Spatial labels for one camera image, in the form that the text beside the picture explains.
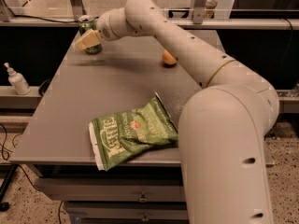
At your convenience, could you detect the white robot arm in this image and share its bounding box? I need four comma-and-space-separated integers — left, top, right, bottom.
75, 0, 279, 224

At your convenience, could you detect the white pump bottle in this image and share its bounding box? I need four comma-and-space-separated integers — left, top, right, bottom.
4, 63, 31, 95

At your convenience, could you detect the metal rail frame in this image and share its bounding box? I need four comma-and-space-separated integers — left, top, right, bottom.
1, 0, 298, 29

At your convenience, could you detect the green kettle chips bag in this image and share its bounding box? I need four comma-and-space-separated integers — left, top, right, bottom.
89, 94, 178, 171

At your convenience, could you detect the orange fruit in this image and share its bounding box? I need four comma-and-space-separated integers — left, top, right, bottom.
163, 49, 177, 65

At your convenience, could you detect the green soda can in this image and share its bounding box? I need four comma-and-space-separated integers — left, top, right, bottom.
76, 15, 102, 54

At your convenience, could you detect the grey drawer cabinet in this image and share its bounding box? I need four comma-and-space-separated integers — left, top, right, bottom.
13, 37, 202, 224

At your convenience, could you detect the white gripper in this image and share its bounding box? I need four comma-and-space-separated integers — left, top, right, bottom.
74, 7, 128, 50

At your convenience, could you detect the black cable on floor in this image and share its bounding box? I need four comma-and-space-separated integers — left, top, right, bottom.
0, 123, 41, 193

